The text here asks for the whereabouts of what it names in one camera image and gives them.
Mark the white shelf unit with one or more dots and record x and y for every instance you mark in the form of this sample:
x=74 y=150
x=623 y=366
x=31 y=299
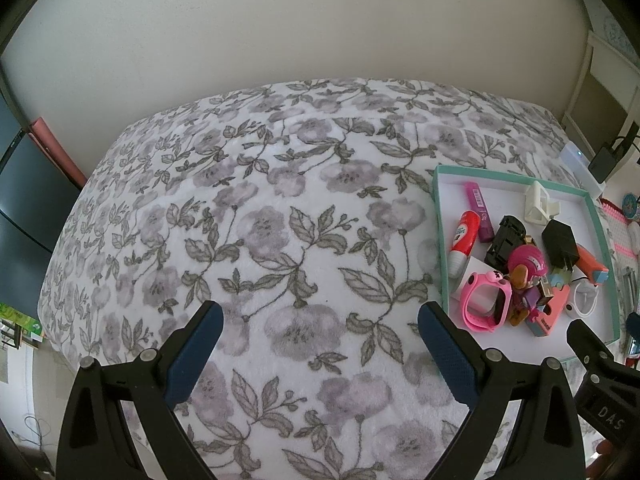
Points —
x=600 y=60

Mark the pink smartwatch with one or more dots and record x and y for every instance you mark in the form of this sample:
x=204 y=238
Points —
x=472 y=300

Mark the orange marker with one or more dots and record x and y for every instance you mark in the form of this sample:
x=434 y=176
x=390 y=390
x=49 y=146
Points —
x=590 y=262

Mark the pink board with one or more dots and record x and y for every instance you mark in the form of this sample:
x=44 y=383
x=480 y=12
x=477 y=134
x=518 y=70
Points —
x=55 y=150

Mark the black toy car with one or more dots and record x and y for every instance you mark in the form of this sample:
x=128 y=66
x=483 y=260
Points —
x=507 y=232

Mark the white ribbed plastic clip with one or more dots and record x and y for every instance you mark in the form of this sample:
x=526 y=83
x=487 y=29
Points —
x=537 y=205

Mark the red glue stick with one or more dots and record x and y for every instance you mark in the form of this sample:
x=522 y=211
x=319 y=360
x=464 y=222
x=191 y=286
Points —
x=467 y=232

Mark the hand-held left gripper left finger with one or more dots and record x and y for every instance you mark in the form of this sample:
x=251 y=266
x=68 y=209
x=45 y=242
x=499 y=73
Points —
x=195 y=355

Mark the black box device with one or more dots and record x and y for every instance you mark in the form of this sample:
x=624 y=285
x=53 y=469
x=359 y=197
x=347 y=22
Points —
x=602 y=162

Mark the pink toy dog figure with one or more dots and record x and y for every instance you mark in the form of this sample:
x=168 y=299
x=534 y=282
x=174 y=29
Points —
x=525 y=260

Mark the floral grey white blanket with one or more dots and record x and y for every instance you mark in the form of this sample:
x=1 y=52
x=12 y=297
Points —
x=250 y=235

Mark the purple tube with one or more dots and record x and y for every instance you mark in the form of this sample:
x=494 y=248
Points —
x=477 y=205

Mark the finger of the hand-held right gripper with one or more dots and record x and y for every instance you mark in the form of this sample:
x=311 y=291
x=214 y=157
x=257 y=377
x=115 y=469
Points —
x=587 y=347

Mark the dark monitor screen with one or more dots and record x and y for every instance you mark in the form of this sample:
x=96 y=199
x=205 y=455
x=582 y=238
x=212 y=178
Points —
x=30 y=185

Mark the black power adapter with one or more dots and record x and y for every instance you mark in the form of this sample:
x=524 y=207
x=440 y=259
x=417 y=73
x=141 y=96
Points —
x=557 y=237

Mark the round teal badge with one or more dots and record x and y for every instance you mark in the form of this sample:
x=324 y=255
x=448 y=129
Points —
x=631 y=206

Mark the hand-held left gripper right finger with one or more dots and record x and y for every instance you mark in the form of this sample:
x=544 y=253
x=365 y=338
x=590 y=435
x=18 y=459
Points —
x=450 y=355

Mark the white and pink knitted mat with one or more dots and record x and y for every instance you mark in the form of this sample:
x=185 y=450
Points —
x=617 y=225

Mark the white device with light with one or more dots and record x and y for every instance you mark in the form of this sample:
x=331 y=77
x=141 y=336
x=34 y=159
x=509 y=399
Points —
x=580 y=165

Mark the teal rimmed white tray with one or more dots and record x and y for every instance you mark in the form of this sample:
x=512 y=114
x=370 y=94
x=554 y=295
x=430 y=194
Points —
x=505 y=195

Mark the green packet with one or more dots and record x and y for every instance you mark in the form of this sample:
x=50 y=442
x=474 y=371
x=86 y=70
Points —
x=17 y=322

